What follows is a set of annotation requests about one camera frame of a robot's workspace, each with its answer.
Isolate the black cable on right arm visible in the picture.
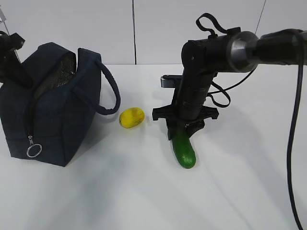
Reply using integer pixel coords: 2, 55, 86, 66
195, 13, 307, 230

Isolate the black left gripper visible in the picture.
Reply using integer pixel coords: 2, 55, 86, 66
0, 31, 34, 88

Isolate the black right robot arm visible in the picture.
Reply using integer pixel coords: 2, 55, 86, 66
152, 29, 307, 140

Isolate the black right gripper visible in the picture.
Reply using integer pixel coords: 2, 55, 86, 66
152, 72, 219, 139

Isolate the green cucumber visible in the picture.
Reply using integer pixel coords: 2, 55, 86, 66
172, 127, 196, 169

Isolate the navy blue insulated lunch bag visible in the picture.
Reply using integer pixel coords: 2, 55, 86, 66
0, 42, 121, 167

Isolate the yellow lemon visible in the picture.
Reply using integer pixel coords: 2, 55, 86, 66
119, 107, 145, 128

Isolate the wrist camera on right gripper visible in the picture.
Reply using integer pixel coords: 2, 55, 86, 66
160, 75, 182, 89

